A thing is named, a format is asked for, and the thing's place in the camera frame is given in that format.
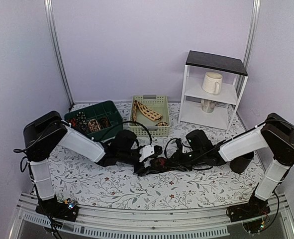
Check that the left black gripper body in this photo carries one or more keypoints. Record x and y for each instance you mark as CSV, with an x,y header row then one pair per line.
x,y
141,170

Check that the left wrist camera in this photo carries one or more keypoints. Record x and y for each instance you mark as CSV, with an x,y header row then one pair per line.
x,y
150,151

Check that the right aluminium frame post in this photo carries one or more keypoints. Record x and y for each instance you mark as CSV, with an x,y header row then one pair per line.
x,y
252,31

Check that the tan black patterned tie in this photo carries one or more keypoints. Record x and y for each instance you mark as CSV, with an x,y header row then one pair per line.
x,y
148,113

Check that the patterned glass cup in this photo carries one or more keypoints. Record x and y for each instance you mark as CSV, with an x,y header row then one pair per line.
x,y
207,106

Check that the red black rolled tie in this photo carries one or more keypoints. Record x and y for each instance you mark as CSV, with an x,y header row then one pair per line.
x,y
72,122

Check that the white shelf with black top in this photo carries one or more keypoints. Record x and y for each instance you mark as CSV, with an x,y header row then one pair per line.
x,y
234,82

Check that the dark red patterned tie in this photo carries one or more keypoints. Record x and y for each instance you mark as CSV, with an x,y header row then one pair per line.
x,y
161,164

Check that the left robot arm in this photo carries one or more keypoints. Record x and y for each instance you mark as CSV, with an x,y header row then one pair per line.
x,y
44,134

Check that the cream ceramic mug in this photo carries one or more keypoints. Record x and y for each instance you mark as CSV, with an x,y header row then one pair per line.
x,y
212,83

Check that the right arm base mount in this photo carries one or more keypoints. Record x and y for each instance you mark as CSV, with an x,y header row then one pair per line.
x,y
254,208

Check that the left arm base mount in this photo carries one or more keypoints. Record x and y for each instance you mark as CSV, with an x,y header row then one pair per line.
x,y
66,210

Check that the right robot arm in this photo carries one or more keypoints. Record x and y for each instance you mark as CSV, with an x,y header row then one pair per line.
x,y
274,133

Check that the beige plastic slotted basket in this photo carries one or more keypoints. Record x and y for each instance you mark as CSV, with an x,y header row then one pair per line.
x,y
158,103

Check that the dark brown rolled tie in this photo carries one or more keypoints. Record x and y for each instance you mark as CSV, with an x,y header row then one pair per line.
x,y
104,122

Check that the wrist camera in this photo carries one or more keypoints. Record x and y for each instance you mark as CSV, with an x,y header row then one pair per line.
x,y
150,151
180,147

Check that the aluminium front rail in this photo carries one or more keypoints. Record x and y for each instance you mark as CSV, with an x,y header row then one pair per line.
x,y
107,223

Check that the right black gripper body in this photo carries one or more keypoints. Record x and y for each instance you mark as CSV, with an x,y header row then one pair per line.
x,y
187,162

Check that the tan patterned rolled tie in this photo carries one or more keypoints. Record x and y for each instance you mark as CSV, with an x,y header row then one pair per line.
x,y
94,125

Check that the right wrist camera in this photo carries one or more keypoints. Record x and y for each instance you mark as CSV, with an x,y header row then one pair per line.
x,y
180,147

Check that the aluminium frame post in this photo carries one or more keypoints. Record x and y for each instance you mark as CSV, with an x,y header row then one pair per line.
x,y
252,31
57,51

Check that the left aluminium frame post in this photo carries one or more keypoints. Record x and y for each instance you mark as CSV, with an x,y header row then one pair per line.
x,y
57,51

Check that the black white dotted rolled tie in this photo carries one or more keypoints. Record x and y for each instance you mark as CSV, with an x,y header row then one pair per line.
x,y
82,122

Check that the dark green divided organizer box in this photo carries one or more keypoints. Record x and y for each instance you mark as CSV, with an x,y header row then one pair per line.
x,y
96,111

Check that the dark brown cylinder cup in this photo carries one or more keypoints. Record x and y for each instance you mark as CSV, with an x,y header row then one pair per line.
x,y
239,164

